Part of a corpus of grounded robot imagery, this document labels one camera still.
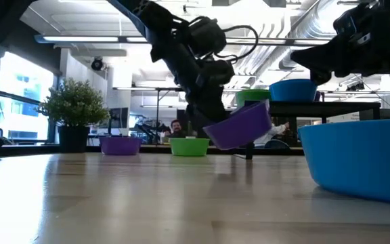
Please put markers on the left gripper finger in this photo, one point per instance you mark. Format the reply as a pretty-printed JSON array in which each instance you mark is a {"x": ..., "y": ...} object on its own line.
[{"x": 200, "y": 127}]

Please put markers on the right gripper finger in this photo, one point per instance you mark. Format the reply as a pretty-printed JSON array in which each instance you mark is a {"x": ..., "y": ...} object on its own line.
[
  {"x": 320, "y": 50},
  {"x": 320, "y": 64}
]

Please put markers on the blue plastic mini bowl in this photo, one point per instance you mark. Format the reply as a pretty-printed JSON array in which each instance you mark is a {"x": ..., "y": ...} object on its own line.
[
  {"x": 293, "y": 91},
  {"x": 357, "y": 159}
]

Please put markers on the green plastic mini bowl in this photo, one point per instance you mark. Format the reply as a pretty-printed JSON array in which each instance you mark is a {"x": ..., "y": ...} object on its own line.
[
  {"x": 189, "y": 147},
  {"x": 252, "y": 96}
]

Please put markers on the purple plastic mini bowl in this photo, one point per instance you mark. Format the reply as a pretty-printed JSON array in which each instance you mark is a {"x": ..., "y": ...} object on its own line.
[
  {"x": 242, "y": 128},
  {"x": 120, "y": 146}
]

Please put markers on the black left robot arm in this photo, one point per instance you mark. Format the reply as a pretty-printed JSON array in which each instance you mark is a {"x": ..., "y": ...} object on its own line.
[{"x": 181, "y": 61}]

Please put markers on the person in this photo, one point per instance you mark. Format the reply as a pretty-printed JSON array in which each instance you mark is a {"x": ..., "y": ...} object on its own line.
[
  {"x": 269, "y": 135},
  {"x": 176, "y": 128}
]

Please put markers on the long ceiling light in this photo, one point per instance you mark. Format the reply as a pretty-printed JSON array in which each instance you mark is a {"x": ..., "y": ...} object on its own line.
[
  {"x": 80, "y": 39},
  {"x": 283, "y": 41}
]

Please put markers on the black background equipment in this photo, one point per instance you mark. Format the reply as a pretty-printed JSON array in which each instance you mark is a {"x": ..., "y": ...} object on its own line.
[{"x": 147, "y": 130}]

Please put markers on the person's hand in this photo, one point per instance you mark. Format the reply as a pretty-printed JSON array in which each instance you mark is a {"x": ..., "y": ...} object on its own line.
[{"x": 285, "y": 126}]

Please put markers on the dark office chair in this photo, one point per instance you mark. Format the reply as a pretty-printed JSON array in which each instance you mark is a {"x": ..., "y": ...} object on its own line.
[{"x": 276, "y": 145}]

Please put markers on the small potted green plant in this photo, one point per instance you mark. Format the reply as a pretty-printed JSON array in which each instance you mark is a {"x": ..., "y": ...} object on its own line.
[{"x": 74, "y": 108}]

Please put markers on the silver ventilation duct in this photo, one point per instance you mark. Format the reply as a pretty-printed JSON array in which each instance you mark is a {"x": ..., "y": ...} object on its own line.
[{"x": 311, "y": 23}]

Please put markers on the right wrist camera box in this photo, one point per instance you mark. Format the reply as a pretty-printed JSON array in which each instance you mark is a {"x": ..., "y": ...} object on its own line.
[{"x": 345, "y": 23}]

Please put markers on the black aluminium frame rail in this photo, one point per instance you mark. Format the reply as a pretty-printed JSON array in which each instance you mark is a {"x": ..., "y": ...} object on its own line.
[{"x": 154, "y": 149}]

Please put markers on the black ceiling camera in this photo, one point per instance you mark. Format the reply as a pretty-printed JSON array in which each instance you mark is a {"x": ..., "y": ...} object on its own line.
[{"x": 97, "y": 63}]

